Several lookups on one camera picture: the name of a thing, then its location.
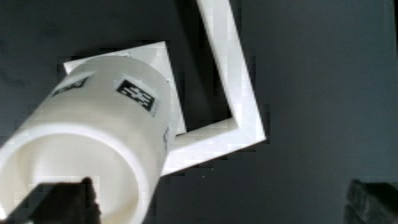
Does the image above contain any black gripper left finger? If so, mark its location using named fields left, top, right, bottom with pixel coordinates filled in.
left=0, top=177, right=102, bottom=224

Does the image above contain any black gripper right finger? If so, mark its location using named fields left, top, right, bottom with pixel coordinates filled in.
left=343, top=179, right=398, bottom=224

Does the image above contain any white lamp shade cone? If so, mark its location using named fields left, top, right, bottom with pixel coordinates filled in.
left=0, top=56, right=176, bottom=224

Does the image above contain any white lamp base with tags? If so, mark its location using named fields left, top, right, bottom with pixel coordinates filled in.
left=64, top=42, right=187, bottom=134

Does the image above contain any white U-shaped fence frame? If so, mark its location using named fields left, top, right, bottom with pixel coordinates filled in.
left=162, top=0, right=267, bottom=175

